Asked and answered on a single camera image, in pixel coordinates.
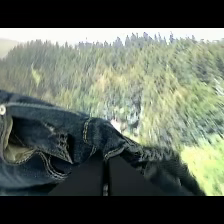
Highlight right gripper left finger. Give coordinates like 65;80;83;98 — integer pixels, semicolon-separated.
48;155;106;197

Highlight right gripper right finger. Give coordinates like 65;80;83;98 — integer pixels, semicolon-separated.
107;154;169;197

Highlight blue jeans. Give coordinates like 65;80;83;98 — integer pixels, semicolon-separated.
0;89;206;197

